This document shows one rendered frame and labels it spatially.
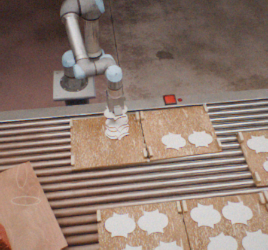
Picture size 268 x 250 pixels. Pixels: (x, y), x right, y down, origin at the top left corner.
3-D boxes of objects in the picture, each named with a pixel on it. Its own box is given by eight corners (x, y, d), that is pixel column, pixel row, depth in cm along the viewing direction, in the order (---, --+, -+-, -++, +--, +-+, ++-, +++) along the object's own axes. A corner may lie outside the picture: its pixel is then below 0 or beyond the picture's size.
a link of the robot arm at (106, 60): (91, 55, 192) (97, 69, 185) (112, 51, 195) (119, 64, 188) (93, 67, 198) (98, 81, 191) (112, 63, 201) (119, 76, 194)
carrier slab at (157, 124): (139, 114, 226) (139, 112, 225) (204, 106, 230) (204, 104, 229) (149, 161, 203) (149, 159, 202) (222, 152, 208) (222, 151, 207)
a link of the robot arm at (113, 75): (118, 61, 187) (124, 73, 181) (119, 78, 195) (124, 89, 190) (103, 65, 185) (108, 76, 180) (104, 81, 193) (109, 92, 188)
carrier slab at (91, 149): (70, 121, 221) (69, 119, 220) (138, 115, 225) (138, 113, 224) (72, 170, 199) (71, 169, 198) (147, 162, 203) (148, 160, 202)
